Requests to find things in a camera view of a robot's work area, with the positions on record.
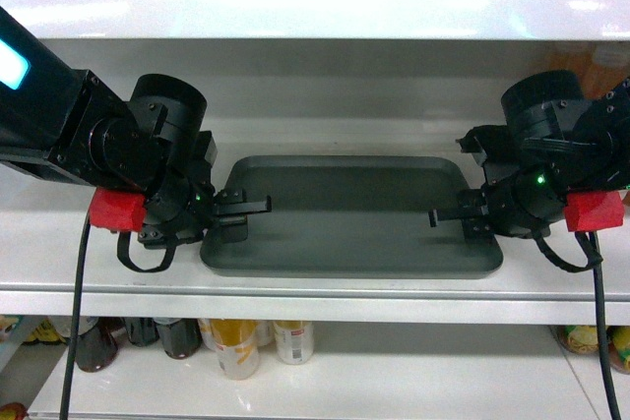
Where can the dark cola bottle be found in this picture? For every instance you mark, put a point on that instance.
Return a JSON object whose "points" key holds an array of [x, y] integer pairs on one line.
{"points": [[180, 338]]}

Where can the red wrist block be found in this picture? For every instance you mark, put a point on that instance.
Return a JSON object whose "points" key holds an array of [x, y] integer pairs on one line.
{"points": [[593, 211], [117, 211]]}

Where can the red right wrist block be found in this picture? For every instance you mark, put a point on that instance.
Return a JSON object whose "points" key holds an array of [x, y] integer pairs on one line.
{"points": [[593, 211]]}

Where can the white middle shelf board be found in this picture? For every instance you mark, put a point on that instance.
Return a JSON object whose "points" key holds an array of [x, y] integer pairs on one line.
{"points": [[41, 224]]}

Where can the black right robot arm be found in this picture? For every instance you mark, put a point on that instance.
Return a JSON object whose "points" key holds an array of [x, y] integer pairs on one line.
{"points": [[555, 142]]}

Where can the white shelf board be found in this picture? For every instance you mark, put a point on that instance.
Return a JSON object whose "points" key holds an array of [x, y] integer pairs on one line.
{"points": [[41, 224], [537, 20]]}

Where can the red left wrist block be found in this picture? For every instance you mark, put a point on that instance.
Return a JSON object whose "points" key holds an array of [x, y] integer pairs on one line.
{"points": [[117, 211]]}

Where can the white upper shelf board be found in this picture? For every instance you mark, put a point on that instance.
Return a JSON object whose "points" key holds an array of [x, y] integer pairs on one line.
{"points": [[537, 20]]}

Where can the grey-silver rectangular tray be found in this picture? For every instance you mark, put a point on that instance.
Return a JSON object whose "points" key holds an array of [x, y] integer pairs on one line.
{"points": [[350, 216]]}

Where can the white red labelled bottle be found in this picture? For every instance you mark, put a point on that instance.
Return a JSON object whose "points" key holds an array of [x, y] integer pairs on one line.
{"points": [[294, 341]]}

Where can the yellow labelled drink bottle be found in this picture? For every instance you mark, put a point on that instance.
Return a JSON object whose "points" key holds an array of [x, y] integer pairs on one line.
{"points": [[236, 347]]}

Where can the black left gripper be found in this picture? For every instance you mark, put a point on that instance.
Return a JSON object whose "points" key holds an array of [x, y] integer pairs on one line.
{"points": [[179, 209]]}

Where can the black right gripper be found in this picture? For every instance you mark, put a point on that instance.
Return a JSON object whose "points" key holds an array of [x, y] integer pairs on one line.
{"points": [[516, 200]]}

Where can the brown sauce bottle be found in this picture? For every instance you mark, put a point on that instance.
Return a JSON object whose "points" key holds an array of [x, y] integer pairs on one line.
{"points": [[96, 346]]}

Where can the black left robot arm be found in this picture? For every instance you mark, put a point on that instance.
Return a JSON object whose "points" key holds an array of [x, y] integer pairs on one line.
{"points": [[65, 125]]}

